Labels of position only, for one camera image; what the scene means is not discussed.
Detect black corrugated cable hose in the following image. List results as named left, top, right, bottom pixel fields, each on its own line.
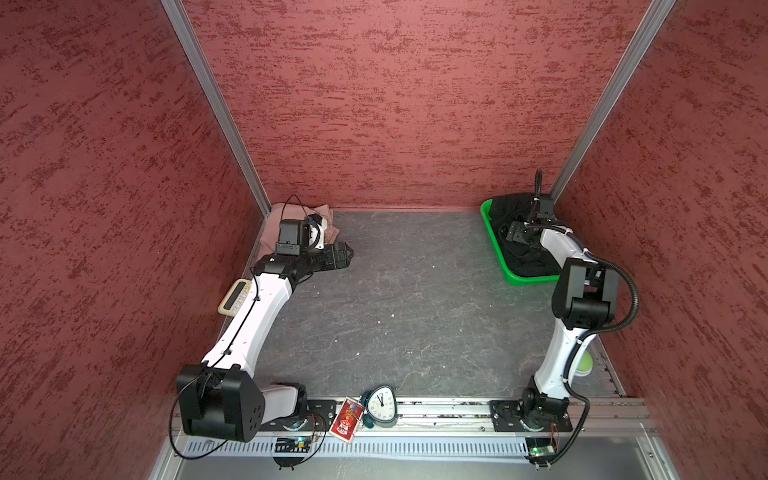
left=527, top=169, right=641, bottom=466

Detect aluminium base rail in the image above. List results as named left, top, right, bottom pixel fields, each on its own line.
left=173, top=395, right=655, bottom=439

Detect teal analog clock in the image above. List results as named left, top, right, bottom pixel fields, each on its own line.
left=360, top=385, right=399, bottom=429

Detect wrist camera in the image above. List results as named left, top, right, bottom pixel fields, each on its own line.
left=275, top=215, right=325, bottom=256
left=528, top=194, right=557, bottom=224

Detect left aluminium corner post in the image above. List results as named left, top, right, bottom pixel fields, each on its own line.
left=161, top=0, right=272, bottom=217

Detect pink drawstring shorts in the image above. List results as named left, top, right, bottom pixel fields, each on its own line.
left=259, top=203, right=340, bottom=254

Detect green plastic basket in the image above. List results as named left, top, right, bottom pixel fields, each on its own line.
left=480, top=193, right=561, bottom=286

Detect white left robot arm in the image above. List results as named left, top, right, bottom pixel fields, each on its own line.
left=176, top=241, right=354, bottom=443

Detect aluminium corner post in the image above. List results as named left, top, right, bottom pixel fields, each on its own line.
left=161, top=0, right=272, bottom=217
left=550, top=0, right=676, bottom=202

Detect black shorts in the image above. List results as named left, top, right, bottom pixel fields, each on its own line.
left=488, top=193, right=561, bottom=278

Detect red snack packet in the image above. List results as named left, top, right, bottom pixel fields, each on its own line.
left=329, top=398, right=365, bottom=443

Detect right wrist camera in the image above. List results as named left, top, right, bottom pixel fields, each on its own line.
left=528, top=194, right=557, bottom=224

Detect right aluminium corner post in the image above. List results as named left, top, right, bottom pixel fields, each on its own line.
left=550, top=0, right=676, bottom=202

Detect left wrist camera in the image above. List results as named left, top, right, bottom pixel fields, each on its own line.
left=275, top=215, right=325, bottom=256

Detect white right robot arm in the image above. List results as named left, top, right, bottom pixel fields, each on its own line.
left=507, top=221, right=619, bottom=431

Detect cream desk calculator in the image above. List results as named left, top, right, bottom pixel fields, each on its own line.
left=217, top=279, right=252, bottom=317

